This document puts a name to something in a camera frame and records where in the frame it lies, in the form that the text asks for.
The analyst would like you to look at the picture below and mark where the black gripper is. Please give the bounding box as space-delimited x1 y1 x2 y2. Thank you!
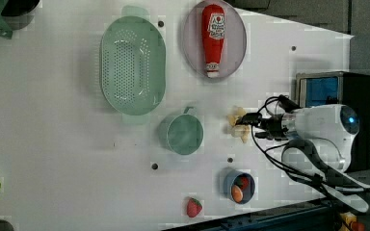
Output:
235 113 294 141

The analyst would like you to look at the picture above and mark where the peeled plush banana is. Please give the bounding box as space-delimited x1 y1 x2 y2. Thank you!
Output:
226 107 251 143

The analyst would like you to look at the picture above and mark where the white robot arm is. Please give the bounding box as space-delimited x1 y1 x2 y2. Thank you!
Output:
234 104 370 218

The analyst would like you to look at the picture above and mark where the green mug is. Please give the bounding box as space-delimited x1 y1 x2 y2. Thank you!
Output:
158 106 204 156

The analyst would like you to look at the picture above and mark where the small red toy fruit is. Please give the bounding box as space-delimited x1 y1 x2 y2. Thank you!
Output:
235 176 250 190

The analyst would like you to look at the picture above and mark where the blue bowl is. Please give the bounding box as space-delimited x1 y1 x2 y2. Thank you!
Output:
223 169 255 204

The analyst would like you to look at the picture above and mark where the orange toy fruit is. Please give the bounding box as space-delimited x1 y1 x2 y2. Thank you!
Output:
231 185 243 203

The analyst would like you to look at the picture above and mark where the black toaster oven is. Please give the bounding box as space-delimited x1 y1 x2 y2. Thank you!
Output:
296 71 370 172

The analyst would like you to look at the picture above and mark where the grey round plate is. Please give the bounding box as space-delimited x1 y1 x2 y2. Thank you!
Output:
182 0 247 78

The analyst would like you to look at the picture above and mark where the red toy strawberry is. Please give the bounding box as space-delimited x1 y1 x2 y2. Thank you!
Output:
186 197 202 218

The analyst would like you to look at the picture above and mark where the red plush ketchup bottle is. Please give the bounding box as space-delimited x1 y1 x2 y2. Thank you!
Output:
201 4 225 78

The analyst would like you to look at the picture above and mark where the green colander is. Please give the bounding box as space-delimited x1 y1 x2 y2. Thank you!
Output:
100 5 166 124

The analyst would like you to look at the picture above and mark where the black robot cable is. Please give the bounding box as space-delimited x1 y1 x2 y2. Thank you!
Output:
251 94 370 206

